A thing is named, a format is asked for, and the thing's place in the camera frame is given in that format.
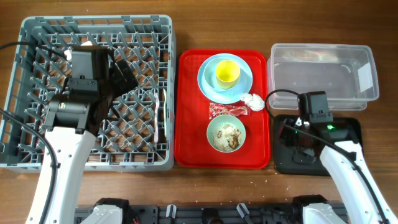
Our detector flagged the white napkin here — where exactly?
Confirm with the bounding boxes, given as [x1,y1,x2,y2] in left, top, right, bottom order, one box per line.
[240,93,265,111]

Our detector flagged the mint green bowl on plate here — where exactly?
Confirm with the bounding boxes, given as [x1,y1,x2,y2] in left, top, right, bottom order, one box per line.
[203,54,252,95]

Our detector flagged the red snack wrapper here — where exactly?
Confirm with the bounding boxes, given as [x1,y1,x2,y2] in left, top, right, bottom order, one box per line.
[208,103,251,119]

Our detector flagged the light blue plate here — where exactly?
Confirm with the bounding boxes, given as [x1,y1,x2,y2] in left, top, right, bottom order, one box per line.
[197,53,253,104]

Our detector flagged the white plastic fork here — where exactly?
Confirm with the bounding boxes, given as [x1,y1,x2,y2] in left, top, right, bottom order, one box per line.
[154,90,160,144]

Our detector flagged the grey dishwasher rack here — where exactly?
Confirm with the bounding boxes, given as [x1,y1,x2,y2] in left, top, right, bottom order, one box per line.
[4,15,176,172]

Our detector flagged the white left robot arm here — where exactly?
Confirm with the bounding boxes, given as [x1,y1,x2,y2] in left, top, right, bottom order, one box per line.
[26,45,139,223]

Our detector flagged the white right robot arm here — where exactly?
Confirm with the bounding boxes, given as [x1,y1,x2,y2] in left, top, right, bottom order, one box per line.
[297,91,397,223]

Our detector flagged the clear plastic bin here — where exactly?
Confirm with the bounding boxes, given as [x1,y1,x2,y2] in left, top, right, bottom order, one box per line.
[267,43,379,111]

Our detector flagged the mint green food bowl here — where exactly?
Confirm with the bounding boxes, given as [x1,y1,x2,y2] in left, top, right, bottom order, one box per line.
[206,115,246,153]

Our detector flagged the rice and food scraps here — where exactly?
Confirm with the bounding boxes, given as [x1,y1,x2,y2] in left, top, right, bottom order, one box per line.
[212,123,243,152]

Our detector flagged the yellow plastic cup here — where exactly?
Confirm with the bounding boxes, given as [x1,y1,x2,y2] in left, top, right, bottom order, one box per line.
[215,60,241,90]

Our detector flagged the black waste tray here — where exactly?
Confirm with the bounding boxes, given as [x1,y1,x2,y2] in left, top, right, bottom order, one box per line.
[273,114,363,176]

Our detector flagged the red plastic tray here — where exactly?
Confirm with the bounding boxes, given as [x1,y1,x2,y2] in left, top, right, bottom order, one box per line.
[175,49,271,169]

